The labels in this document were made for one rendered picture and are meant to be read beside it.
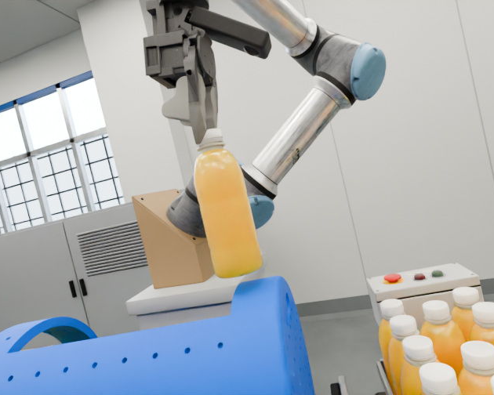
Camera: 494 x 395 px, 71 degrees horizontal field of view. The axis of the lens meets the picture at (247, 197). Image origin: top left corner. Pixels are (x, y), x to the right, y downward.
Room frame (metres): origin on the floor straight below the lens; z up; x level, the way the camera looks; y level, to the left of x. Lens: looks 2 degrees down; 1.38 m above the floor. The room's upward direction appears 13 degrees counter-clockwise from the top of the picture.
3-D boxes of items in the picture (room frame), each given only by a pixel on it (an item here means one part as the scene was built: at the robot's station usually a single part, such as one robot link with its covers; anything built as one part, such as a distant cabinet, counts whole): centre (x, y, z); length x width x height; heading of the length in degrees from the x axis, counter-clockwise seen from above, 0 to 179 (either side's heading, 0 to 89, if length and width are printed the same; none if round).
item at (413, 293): (0.73, -0.32, 1.05); 0.20 x 0.10 x 0.10; 80
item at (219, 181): (0.50, 0.03, 1.35); 0.07 x 0.07 x 0.19
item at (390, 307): (0.62, -0.21, 1.09); 0.04 x 0.04 x 0.02
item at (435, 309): (0.57, -0.27, 1.09); 0.04 x 0.04 x 0.02
